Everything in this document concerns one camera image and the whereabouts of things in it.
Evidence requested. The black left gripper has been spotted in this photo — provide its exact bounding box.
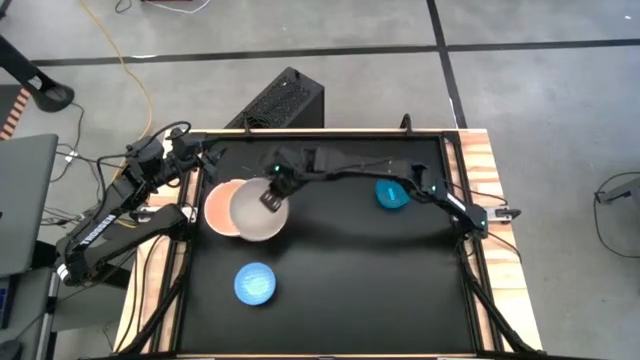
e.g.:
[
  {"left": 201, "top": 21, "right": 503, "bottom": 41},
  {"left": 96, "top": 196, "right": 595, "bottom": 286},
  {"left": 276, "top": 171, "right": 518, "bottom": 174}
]
[{"left": 169, "top": 127, "right": 226, "bottom": 184}]

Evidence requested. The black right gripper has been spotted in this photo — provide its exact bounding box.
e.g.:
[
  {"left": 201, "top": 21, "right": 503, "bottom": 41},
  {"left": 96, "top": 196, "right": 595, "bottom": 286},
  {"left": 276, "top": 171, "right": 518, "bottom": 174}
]
[{"left": 258, "top": 148, "right": 307, "bottom": 214}]

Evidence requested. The grey beige bowl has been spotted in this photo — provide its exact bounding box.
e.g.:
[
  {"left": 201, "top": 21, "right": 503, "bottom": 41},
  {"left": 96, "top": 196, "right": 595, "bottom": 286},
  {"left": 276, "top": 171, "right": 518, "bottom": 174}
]
[{"left": 228, "top": 176, "right": 291, "bottom": 243}]

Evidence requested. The blue plate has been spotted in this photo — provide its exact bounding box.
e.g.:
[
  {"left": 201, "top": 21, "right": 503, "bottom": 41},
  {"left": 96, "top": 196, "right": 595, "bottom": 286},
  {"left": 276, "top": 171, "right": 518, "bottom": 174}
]
[{"left": 233, "top": 261, "right": 278, "bottom": 307}]

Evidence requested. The black computer tower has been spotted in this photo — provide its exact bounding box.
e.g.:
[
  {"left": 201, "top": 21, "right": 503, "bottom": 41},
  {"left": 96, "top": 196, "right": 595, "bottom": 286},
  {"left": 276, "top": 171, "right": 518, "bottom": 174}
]
[{"left": 223, "top": 66, "right": 326, "bottom": 130}]

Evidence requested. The black table mat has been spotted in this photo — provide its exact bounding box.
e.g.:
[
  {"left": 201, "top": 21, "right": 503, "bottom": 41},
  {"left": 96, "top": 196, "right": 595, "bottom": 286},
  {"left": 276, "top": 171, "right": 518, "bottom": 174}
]
[{"left": 172, "top": 133, "right": 477, "bottom": 355}]

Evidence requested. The teal blue bowl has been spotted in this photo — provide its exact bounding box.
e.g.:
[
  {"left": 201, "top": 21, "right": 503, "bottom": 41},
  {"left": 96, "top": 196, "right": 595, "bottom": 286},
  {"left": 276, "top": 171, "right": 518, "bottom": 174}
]
[{"left": 374, "top": 178, "right": 413, "bottom": 210}]

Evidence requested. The black stand foot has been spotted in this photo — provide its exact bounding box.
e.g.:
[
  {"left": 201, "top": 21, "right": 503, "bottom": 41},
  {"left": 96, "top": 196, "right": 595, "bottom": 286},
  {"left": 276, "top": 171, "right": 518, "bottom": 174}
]
[{"left": 0, "top": 33, "right": 76, "bottom": 114}]

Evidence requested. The grey laptop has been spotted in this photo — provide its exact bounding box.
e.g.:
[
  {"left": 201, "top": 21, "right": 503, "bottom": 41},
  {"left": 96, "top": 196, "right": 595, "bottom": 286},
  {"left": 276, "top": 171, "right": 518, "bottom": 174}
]
[{"left": 0, "top": 133, "right": 60, "bottom": 279}]

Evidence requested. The orange black striped tape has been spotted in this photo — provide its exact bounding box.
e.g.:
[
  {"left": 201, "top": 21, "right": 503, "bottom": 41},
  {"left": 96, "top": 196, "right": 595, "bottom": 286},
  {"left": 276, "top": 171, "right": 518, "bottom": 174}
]
[{"left": 0, "top": 86, "right": 32, "bottom": 142}]

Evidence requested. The grey equipment leg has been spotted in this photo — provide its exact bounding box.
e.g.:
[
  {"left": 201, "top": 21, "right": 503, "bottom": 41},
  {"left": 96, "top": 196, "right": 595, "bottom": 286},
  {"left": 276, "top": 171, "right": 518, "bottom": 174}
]
[{"left": 595, "top": 177, "right": 640, "bottom": 206}]

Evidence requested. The yellow floor cable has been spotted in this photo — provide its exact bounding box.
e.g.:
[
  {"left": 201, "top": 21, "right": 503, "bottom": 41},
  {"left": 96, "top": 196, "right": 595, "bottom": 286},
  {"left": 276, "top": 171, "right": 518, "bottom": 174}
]
[{"left": 78, "top": 0, "right": 155, "bottom": 141}]

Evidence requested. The black cable bundle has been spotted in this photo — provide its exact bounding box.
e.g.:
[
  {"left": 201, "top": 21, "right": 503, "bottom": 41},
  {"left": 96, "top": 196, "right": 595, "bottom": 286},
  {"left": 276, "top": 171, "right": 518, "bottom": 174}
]
[{"left": 40, "top": 101, "right": 132, "bottom": 227}]

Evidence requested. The white floor cable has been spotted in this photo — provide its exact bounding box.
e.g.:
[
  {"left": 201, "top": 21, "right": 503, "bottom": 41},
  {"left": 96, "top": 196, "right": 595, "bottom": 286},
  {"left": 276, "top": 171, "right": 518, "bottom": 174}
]
[{"left": 141, "top": 0, "right": 213, "bottom": 15}]

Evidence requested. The black looping floor cable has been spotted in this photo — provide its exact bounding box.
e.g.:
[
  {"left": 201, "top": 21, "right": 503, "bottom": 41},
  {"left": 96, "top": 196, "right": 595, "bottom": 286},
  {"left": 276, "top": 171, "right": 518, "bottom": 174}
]
[{"left": 592, "top": 170, "right": 640, "bottom": 260}]

